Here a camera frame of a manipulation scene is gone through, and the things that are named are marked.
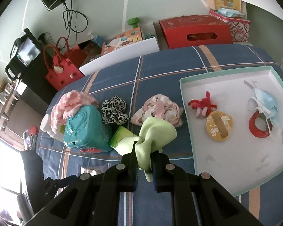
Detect pink floral scrunchie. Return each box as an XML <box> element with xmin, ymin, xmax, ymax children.
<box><xmin>131</xmin><ymin>94</ymin><xmax>184</xmax><ymax>128</ymax></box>

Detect red tape roll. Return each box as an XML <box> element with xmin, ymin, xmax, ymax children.
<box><xmin>248</xmin><ymin>109</ymin><xmax>274</xmax><ymax>137</ymax></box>

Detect blue bottle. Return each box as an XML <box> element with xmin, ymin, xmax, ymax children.
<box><xmin>88</xmin><ymin>32</ymin><xmax>106</xmax><ymax>46</ymax></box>

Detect black cabinet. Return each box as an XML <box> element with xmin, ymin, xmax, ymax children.
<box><xmin>14</xmin><ymin>59</ymin><xmax>62</xmax><ymax>105</ymax></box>

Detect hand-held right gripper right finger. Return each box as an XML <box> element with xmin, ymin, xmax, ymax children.
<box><xmin>151</xmin><ymin>149</ymin><xmax>262</xmax><ymax>226</ymax></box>

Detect green dumbbell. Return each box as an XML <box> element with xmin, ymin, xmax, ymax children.
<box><xmin>127</xmin><ymin>18</ymin><xmax>141</xmax><ymax>30</ymax></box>

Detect red patterned box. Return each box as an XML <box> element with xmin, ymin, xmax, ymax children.
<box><xmin>209</xmin><ymin>9</ymin><xmax>251</xmax><ymax>43</ymax></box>

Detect light blue wipes pack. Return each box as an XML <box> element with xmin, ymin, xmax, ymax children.
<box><xmin>216</xmin><ymin>8</ymin><xmax>247</xmax><ymax>19</ymax></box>

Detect light green cloth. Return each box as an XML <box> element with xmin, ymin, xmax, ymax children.
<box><xmin>117</xmin><ymin>116</ymin><xmax>177</xmax><ymax>182</ymax></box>

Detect white chair back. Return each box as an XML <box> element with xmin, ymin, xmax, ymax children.
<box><xmin>79</xmin><ymin>38</ymin><xmax>160</xmax><ymax>76</ymax></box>

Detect black appliance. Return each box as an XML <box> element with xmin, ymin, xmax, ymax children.
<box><xmin>5</xmin><ymin>27</ymin><xmax>43</xmax><ymax>80</ymax></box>

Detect wooden sideboard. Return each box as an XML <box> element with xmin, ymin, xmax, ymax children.
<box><xmin>0</xmin><ymin>75</ymin><xmax>29</xmax><ymax>134</ymax></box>

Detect pink white crochet cloth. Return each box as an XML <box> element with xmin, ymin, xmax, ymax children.
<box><xmin>51</xmin><ymin>90</ymin><xmax>99</xmax><ymax>134</ymax></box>

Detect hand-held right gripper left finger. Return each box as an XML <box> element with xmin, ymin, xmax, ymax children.
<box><xmin>25</xmin><ymin>141</ymin><xmax>139</xmax><ymax>226</ymax></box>

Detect blue plaid tablecloth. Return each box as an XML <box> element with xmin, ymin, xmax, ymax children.
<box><xmin>35</xmin><ymin>44</ymin><xmax>277</xmax><ymax>226</ymax></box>

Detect blue face mask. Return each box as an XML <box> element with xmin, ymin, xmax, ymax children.
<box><xmin>248</xmin><ymin>96</ymin><xmax>274</xmax><ymax>132</ymax></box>
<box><xmin>244</xmin><ymin>80</ymin><xmax>280</xmax><ymax>132</ymax></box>

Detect red cardboard box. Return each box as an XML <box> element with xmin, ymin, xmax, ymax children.
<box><xmin>158</xmin><ymin>15</ymin><xmax>234</xmax><ymax>49</ymax></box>

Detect black cable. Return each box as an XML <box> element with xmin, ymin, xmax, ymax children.
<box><xmin>62</xmin><ymin>0</ymin><xmax>89</xmax><ymax>33</ymax></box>

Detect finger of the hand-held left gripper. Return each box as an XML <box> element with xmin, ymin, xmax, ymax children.
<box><xmin>44</xmin><ymin>174</ymin><xmax>82</xmax><ymax>196</ymax></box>

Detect red pink hair ties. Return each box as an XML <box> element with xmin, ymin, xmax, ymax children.
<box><xmin>188</xmin><ymin>91</ymin><xmax>218</xmax><ymax>118</ymax></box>

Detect leopard print scrunchie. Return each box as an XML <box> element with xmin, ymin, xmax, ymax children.
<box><xmin>101</xmin><ymin>96</ymin><xmax>130</xmax><ymax>125</ymax></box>

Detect red felt bag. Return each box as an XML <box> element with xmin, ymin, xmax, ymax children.
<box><xmin>43</xmin><ymin>36</ymin><xmax>88</xmax><ymax>91</ymax></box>

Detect beige carry case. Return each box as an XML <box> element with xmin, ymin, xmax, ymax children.
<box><xmin>205</xmin><ymin>0</ymin><xmax>242</xmax><ymax>16</ymax></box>

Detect white pill bottle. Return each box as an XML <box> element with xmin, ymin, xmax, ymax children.
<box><xmin>40</xmin><ymin>114</ymin><xmax>66</xmax><ymax>142</ymax></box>

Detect teal box tray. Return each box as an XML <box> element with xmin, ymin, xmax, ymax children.
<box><xmin>179</xmin><ymin>66</ymin><xmax>283</xmax><ymax>196</ymax></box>

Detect orange toy box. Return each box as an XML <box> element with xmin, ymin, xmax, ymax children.
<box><xmin>101</xmin><ymin>27</ymin><xmax>145</xmax><ymax>56</ymax></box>

